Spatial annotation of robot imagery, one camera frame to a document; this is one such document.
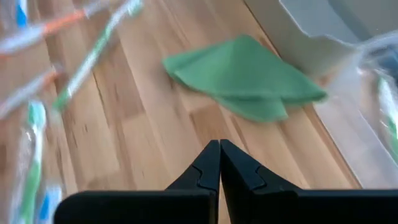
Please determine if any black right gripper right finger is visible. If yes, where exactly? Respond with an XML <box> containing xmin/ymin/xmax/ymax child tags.
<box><xmin>220</xmin><ymin>139</ymin><xmax>398</xmax><ymax>224</ymax></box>

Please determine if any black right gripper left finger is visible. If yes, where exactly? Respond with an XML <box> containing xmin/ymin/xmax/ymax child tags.
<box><xmin>54</xmin><ymin>139</ymin><xmax>221</xmax><ymax>224</ymax></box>

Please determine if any clear plastic bin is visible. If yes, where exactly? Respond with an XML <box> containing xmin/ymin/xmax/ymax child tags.
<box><xmin>312</xmin><ymin>30</ymin><xmax>398</xmax><ymax>190</ymax></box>

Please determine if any green cloth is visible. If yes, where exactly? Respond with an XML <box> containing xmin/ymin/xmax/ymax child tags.
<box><xmin>161</xmin><ymin>34</ymin><xmax>328</xmax><ymax>123</ymax></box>

